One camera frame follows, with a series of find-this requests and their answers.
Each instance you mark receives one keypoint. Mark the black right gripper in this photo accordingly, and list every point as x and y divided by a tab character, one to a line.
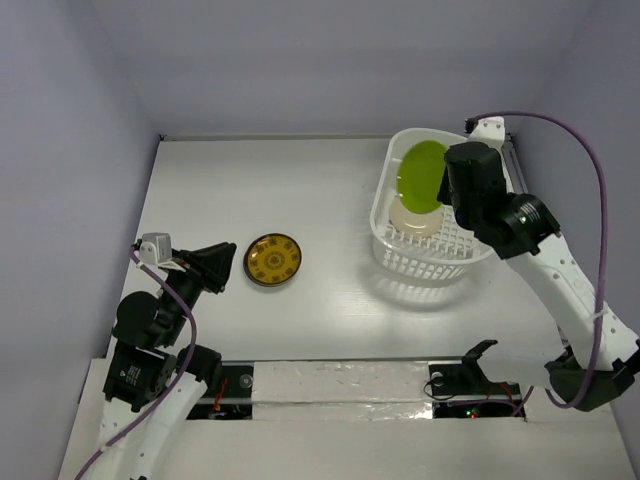
447	187

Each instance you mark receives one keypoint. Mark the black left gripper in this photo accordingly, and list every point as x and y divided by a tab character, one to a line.
211	264

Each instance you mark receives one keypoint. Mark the lime green plate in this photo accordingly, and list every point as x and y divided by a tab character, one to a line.
419	176

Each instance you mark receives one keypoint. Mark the yellow plate with brown rim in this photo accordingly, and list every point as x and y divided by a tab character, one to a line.
272	260

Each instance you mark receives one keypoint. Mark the cream plate with black mark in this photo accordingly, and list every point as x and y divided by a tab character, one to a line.
418	225

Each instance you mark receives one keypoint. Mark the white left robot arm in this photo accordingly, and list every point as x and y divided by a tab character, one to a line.
157	369

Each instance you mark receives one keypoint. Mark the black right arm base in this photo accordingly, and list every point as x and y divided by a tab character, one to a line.
447	381

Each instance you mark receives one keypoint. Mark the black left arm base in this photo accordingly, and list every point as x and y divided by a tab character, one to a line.
231	398

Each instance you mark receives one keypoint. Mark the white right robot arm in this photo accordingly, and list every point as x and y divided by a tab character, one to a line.
601	360

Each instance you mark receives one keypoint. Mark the white plastic dish rack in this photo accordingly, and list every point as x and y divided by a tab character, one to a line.
446	254

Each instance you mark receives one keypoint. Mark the white foam front board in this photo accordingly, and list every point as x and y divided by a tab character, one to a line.
347	444

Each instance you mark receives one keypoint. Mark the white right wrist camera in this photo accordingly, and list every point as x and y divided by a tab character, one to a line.
489	130

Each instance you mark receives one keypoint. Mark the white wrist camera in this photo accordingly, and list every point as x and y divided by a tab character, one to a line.
154	249
489	130

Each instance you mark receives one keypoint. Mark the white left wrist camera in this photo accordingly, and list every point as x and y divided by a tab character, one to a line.
154	249

